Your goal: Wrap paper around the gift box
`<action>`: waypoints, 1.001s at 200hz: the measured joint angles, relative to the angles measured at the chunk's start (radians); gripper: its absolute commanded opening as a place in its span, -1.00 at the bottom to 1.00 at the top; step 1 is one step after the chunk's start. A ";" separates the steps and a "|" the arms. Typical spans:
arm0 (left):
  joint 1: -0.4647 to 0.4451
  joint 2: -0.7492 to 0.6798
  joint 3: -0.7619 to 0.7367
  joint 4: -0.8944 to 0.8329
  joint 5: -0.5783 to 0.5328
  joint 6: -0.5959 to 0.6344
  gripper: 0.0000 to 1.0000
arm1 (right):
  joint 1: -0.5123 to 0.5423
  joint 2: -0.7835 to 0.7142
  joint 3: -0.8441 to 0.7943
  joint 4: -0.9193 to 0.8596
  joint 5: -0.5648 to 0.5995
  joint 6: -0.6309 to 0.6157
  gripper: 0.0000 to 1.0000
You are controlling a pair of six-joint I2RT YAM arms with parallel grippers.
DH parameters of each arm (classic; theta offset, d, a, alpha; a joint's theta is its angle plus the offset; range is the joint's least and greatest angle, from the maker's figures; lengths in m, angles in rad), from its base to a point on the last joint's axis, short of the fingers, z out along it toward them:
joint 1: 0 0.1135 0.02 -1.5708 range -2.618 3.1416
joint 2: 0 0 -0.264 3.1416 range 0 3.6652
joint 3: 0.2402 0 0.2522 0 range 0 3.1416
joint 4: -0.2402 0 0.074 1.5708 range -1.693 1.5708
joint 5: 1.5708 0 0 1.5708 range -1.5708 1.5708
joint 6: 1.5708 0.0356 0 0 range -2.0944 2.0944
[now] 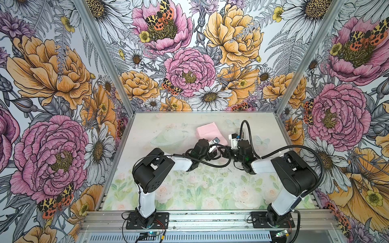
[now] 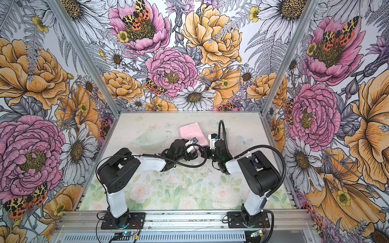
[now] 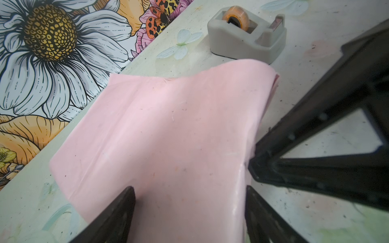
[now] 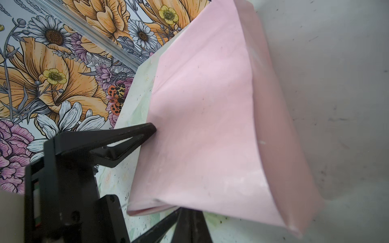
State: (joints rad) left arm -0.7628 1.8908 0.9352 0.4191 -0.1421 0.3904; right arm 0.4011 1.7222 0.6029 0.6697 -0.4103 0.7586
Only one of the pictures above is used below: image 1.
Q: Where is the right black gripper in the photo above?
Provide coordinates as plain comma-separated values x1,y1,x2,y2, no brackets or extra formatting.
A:
217,146,245,163

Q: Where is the purple wrapping paper sheet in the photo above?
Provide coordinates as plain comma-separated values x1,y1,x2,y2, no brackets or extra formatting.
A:
196,123,228,145

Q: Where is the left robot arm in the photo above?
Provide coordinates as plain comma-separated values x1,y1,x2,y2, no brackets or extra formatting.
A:
132,139,225,228

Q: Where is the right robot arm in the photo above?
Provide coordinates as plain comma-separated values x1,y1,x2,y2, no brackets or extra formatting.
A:
231,138,324,227

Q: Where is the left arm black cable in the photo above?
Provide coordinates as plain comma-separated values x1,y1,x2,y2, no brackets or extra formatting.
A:
133,143,232,213

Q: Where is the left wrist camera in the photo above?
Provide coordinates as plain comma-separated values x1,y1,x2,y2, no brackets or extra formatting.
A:
209,137,220,153

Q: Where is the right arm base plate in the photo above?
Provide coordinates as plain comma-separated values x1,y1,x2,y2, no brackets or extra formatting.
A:
250,211,295,228

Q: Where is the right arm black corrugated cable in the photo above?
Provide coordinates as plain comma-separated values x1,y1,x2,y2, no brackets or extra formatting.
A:
239,120,325,198

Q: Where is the white slotted cable duct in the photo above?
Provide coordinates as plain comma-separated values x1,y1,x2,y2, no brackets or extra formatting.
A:
84,231,271,243

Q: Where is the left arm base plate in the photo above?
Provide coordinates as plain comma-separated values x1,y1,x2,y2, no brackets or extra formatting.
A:
125,211,170,230

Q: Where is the aluminium front rail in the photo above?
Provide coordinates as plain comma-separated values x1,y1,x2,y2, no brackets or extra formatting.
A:
80,209,339,233

